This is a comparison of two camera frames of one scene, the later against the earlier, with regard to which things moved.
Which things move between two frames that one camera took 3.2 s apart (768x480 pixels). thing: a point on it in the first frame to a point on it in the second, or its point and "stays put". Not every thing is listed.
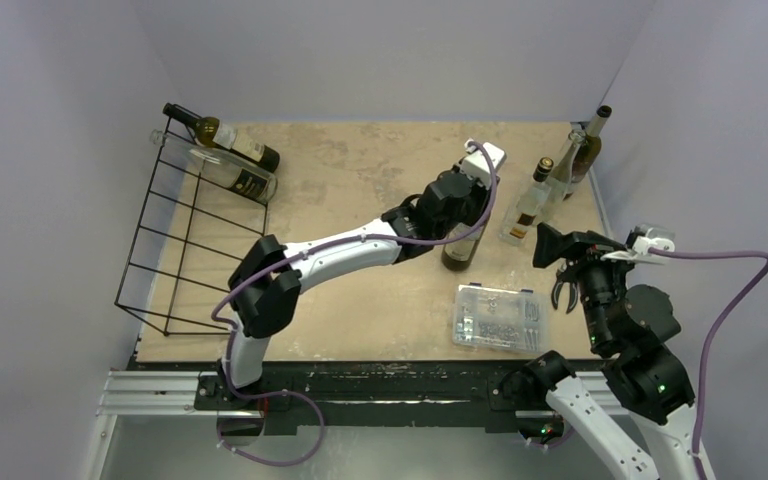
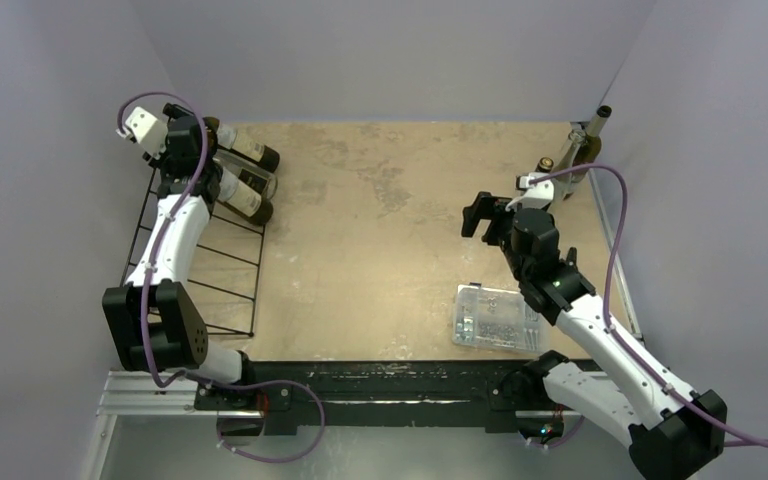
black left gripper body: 473,207 to 166,165
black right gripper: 582,258 to 490,221
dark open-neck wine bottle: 458,255 to 245,200
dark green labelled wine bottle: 213,132 stays put
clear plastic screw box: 500,318 stays put
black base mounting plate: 366,396 stays put
